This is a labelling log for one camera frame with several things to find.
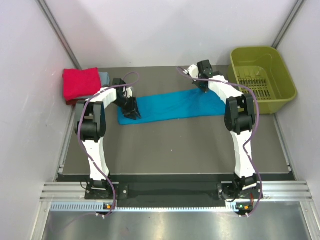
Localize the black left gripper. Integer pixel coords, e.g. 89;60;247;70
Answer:
112;95;141;121

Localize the turquoise t-shirt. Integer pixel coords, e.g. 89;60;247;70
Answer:
117;88;226;125

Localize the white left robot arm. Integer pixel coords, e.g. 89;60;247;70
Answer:
74;78;141;199

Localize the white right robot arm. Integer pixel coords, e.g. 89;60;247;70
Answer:
194;60;258;198

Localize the light blue folded t-shirt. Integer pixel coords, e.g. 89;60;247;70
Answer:
82;71;111;100

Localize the green plastic basket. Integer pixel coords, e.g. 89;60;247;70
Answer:
227;46;298;115

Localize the dark red folded t-shirt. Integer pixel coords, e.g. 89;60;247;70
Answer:
65;98;89;106

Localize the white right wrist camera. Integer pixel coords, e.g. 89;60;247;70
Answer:
183;64;199;79

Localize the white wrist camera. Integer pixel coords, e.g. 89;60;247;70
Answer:
183;64;199;79
122;87;133;98

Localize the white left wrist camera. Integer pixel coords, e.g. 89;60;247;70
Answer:
122;87;133;98

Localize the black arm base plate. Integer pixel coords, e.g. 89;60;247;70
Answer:
84;182;261;200

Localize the grey slotted cable duct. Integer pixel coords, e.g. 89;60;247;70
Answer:
50;202;250;213

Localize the right aluminium corner post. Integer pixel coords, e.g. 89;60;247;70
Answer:
271;0;306;49

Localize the aluminium corner post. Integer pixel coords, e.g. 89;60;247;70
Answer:
36;0;82;70
271;0;306;49

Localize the aluminium frame rail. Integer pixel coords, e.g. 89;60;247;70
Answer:
40;181;313;202

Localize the left aluminium corner post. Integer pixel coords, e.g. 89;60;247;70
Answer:
36;0;82;70

